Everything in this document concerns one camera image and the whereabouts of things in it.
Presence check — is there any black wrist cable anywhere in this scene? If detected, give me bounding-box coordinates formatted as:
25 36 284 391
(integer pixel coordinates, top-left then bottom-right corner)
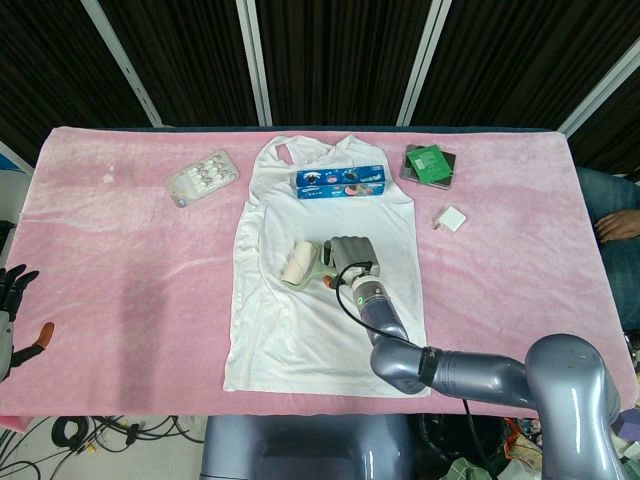
335 261 377 332

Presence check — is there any green and black packet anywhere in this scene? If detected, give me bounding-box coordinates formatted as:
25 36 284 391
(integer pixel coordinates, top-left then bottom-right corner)
399 143 458 192

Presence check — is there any white tank top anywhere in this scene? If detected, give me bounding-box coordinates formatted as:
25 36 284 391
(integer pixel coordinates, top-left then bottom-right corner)
222 134 433 398

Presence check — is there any pink fleece blanket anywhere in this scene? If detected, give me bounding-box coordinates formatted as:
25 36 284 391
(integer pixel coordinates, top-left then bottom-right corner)
0 124 634 419

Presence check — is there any grey robot torso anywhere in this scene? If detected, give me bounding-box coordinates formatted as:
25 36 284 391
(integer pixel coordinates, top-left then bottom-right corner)
199 413 417 480

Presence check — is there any green handled lint roller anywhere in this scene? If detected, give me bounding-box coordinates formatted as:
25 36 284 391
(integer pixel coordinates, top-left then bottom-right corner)
279 239 347 293

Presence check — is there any purple block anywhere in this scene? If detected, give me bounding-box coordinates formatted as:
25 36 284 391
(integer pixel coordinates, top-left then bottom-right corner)
618 408 640 437

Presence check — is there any silver binder clip blister pack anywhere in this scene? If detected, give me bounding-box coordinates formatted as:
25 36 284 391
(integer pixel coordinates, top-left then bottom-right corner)
165 149 241 209

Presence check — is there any white power adapter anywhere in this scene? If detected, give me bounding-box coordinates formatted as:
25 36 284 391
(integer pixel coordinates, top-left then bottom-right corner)
432 205 470 235

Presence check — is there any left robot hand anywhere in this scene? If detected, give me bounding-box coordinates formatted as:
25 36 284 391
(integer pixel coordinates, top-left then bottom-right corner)
0 264 56 384

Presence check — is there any black floor cable bundle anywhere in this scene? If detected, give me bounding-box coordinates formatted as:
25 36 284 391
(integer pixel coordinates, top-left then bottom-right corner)
0 414 207 480

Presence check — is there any white frame post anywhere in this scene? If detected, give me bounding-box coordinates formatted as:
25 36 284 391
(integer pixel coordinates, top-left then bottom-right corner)
398 0 445 127
88 0 165 127
236 0 275 127
558 38 640 137

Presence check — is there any blue Oreo cookie box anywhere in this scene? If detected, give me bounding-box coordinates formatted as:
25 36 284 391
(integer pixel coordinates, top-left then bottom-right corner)
295 165 388 202

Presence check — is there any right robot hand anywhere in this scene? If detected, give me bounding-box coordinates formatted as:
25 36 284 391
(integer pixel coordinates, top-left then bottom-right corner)
321 235 383 292

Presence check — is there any seated person in jeans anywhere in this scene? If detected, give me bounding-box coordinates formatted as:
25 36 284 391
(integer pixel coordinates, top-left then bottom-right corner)
576 166 640 322

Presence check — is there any green paper packet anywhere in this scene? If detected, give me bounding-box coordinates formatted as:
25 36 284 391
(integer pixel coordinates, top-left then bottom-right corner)
405 144 454 184

